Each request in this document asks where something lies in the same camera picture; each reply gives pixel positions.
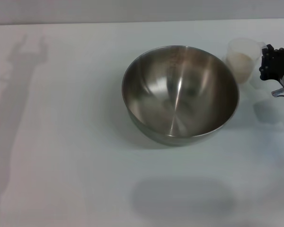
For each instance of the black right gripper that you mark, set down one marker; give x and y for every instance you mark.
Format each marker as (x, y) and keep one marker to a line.
(280, 62)

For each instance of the clear plastic measuring cup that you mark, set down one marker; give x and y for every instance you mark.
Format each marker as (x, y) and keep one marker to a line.
(245, 46)

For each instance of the white rice grains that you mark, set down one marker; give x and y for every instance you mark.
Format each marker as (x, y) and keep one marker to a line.
(240, 66)

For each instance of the stainless steel mixing bowl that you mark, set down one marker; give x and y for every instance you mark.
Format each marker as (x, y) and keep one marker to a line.
(180, 94)

